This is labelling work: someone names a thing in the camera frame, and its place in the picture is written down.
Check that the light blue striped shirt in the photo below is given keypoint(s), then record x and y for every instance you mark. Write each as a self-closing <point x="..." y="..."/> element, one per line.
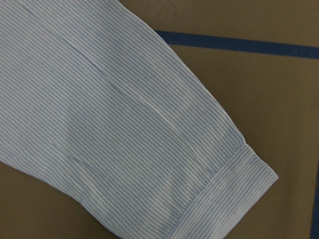
<point x="96" y="104"/>

